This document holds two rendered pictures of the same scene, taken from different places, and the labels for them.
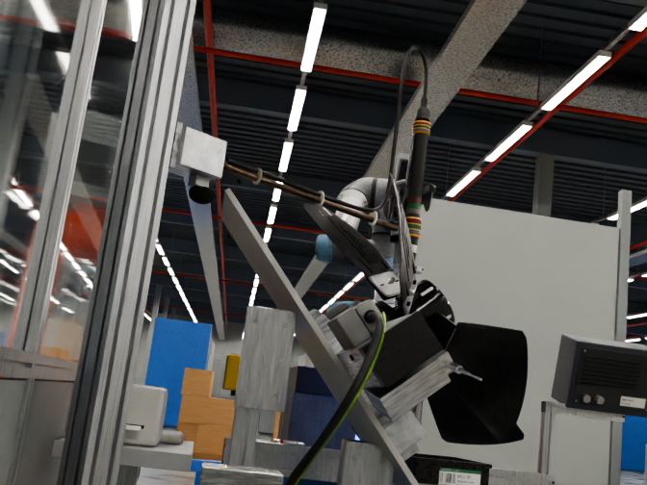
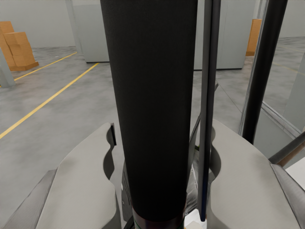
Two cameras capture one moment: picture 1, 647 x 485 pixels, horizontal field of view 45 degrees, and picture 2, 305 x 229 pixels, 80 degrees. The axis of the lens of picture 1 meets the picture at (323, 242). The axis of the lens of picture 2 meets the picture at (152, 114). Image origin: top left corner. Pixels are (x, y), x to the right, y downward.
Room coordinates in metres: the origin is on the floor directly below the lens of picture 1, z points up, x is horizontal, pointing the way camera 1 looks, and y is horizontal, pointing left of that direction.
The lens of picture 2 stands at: (1.87, -0.19, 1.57)
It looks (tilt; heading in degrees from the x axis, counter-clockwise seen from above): 29 degrees down; 190
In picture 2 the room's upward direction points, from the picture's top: 3 degrees counter-clockwise
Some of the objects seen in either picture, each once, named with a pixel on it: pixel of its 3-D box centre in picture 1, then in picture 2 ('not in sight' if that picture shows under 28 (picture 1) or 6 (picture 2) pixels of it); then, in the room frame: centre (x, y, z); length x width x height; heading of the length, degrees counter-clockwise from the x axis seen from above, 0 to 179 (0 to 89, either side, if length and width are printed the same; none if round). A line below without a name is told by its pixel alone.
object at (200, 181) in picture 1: (201, 191); not in sight; (1.39, 0.23, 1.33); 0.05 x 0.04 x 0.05; 133
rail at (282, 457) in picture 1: (391, 472); not in sight; (2.16, -0.25, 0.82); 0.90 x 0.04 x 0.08; 98
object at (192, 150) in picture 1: (190, 154); not in sight; (1.37, 0.26, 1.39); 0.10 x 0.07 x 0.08; 133
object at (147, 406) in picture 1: (117, 412); not in sight; (1.53, 0.35, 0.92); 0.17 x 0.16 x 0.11; 98
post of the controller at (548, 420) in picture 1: (546, 437); not in sight; (2.22, -0.68, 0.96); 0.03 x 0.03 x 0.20; 8
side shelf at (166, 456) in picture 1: (131, 448); not in sight; (1.61, 0.33, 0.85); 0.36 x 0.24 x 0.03; 8
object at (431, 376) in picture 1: (405, 384); not in sight; (1.44, -0.18, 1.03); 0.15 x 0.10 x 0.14; 98
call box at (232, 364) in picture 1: (254, 377); not in sight; (2.11, 0.14, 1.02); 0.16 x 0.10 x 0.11; 98
